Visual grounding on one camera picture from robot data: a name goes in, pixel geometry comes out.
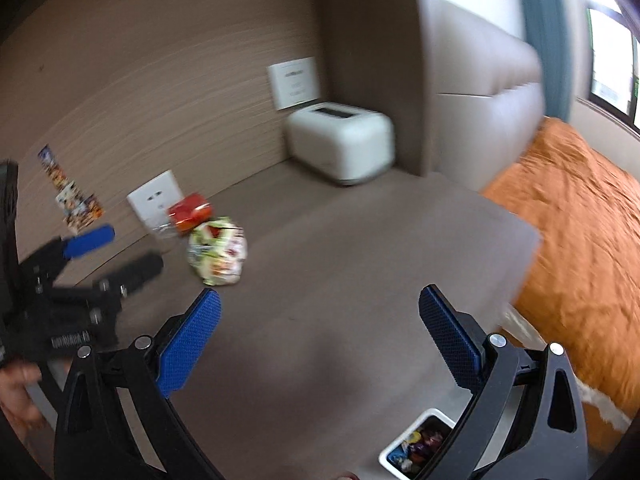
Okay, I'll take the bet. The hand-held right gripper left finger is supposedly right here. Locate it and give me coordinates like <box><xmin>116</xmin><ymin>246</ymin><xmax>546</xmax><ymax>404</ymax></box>
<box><xmin>54</xmin><ymin>288</ymin><xmax>223</xmax><ymax>480</ymax></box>

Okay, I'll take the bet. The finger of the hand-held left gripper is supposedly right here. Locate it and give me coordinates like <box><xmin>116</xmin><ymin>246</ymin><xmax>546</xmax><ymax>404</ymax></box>
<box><xmin>37</xmin><ymin>224</ymin><xmax>116</xmax><ymax>272</ymax></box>
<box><xmin>92</xmin><ymin>252</ymin><xmax>165</xmax><ymax>307</ymax></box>

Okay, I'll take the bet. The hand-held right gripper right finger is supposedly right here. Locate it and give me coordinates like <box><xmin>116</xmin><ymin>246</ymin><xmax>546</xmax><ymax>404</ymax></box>
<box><xmin>418</xmin><ymin>284</ymin><xmax>591</xmax><ymax>480</ymax></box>

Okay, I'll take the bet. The red and clear plastic wrapper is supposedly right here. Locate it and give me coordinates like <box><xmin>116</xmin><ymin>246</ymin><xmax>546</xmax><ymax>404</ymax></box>
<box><xmin>150</xmin><ymin>191</ymin><xmax>213</xmax><ymax>238</ymax></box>

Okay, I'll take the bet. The yellow snack bag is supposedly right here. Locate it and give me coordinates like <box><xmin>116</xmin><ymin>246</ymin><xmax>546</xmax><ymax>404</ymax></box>
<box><xmin>187</xmin><ymin>216</ymin><xmax>249</xmax><ymax>287</ymax></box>

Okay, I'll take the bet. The white tray of candies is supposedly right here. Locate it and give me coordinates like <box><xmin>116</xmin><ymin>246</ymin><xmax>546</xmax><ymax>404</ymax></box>
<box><xmin>378</xmin><ymin>408</ymin><xmax>458</xmax><ymax>478</ymax></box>

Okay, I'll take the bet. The person's left hand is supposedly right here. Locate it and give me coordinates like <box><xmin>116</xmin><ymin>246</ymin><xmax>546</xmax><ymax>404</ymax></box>
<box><xmin>0</xmin><ymin>361</ymin><xmax>47</xmax><ymax>427</ymax></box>

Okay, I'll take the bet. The strip of cartoon stickers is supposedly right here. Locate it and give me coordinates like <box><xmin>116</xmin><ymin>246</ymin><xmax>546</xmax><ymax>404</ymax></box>
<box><xmin>37</xmin><ymin>144</ymin><xmax>106</xmax><ymax>235</ymax></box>

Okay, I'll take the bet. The orange bedspread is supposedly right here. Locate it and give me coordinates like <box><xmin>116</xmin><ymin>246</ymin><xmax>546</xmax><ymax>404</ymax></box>
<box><xmin>480</xmin><ymin>116</ymin><xmax>640</xmax><ymax>453</ymax></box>

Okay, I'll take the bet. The white ribbed tissue box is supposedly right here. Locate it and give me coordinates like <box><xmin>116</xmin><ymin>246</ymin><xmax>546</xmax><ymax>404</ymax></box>
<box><xmin>285</xmin><ymin>102</ymin><xmax>396</xmax><ymax>186</ymax></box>

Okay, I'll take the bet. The beige padded headboard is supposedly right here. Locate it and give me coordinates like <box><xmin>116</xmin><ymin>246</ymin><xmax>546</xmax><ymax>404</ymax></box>
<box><xmin>430</xmin><ymin>0</ymin><xmax>546</xmax><ymax>196</ymax></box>

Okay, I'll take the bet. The teal curtain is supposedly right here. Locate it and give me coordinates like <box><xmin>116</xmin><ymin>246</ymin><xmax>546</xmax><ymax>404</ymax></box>
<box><xmin>515</xmin><ymin>0</ymin><xmax>576</xmax><ymax>121</ymax></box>

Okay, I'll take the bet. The window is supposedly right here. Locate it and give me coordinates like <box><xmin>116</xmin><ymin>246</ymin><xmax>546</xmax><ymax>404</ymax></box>
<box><xmin>570</xmin><ymin>0</ymin><xmax>640</xmax><ymax>136</ymax></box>

